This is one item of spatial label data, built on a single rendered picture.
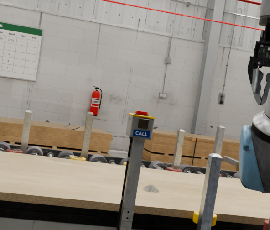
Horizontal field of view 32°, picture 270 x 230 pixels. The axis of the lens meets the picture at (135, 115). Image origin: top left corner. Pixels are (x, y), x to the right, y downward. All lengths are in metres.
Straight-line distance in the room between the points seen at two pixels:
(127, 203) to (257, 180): 0.69
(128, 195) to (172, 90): 7.64
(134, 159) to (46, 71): 7.11
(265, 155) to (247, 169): 0.04
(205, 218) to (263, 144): 0.75
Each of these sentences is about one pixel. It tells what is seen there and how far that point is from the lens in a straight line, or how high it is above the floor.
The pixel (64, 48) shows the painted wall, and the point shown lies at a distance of 8.53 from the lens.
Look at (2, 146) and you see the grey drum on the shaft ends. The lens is 2.94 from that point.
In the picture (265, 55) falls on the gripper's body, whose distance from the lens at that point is 1.19.
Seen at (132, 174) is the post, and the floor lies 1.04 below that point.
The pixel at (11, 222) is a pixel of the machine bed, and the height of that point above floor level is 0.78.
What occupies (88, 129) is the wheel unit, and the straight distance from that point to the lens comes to 2.51.
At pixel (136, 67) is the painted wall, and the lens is 8.80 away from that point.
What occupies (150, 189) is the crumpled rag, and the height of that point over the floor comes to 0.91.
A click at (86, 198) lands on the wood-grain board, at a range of 1.64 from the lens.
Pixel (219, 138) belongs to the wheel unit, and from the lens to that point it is 2.69.
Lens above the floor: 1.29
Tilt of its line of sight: 3 degrees down
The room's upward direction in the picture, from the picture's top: 9 degrees clockwise
